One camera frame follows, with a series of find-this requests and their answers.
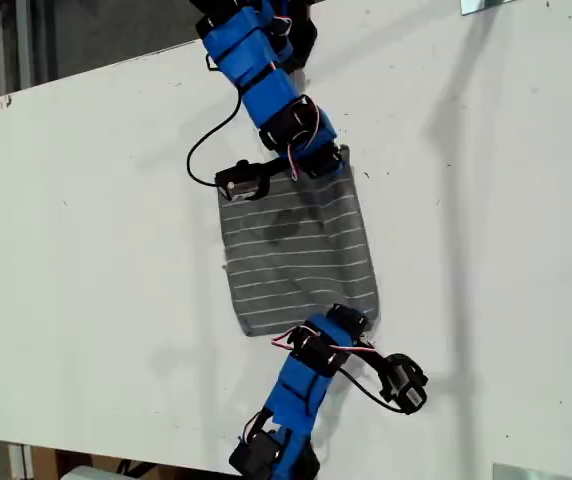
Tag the grey white-striped towel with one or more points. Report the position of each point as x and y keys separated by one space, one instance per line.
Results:
x=296 y=250

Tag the white table leg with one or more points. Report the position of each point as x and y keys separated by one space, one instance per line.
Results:
x=18 y=462

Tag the black camera stalk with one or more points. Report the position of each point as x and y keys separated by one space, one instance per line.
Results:
x=273 y=165
x=377 y=360

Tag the black camera box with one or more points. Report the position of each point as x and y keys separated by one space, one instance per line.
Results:
x=408 y=390
x=238 y=182

